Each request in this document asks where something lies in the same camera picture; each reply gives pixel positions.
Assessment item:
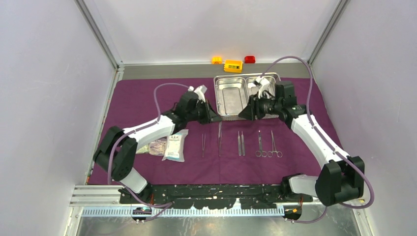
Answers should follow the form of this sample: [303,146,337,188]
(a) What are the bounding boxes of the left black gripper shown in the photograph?
[187,99,222,126]

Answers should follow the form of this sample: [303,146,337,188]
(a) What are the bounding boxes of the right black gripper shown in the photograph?
[239,90,282,121]

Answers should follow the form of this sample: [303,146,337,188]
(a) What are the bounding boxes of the steel instrument tray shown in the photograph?
[213,72,282,121]

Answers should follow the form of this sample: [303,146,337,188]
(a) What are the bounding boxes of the purple cloth wrap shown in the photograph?
[88,76,354,186]

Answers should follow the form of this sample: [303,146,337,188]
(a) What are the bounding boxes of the steel surgical scissors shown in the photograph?
[255,130,267,157]
[267,131,282,158]

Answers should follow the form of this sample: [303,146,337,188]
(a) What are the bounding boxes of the orange yellow toy block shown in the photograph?
[223,59,243,73]

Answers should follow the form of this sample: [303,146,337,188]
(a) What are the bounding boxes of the white sterile pouch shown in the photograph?
[162,129,188,162]

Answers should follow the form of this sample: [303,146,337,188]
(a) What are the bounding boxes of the pink clear packet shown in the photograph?
[149,137,167,156]

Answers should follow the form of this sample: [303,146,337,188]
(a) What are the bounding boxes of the green packet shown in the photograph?
[136,145,149,154]

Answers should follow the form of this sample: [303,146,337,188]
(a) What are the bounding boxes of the steel tissue forceps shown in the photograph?
[218,122,222,146]

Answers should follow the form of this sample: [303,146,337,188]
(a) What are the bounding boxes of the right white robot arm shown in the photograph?
[238,77,364,206]

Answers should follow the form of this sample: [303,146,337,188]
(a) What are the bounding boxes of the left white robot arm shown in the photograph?
[93,91,221,204]

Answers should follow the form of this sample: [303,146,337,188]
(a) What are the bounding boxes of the red block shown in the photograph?
[244,56,256,63]

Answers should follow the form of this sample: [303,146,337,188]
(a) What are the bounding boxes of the small orange block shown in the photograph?
[211,57,223,64]

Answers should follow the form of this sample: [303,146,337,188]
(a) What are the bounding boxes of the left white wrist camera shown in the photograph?
[188,85,207,102]

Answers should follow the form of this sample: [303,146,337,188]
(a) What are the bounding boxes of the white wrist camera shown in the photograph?
[254,76,271,99]
[188,85,207,102]

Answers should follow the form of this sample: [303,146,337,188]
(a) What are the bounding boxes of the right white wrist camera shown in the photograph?
[254,76,271,99]

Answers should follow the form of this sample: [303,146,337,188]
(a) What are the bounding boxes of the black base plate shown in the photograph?
[137,184,313,209]

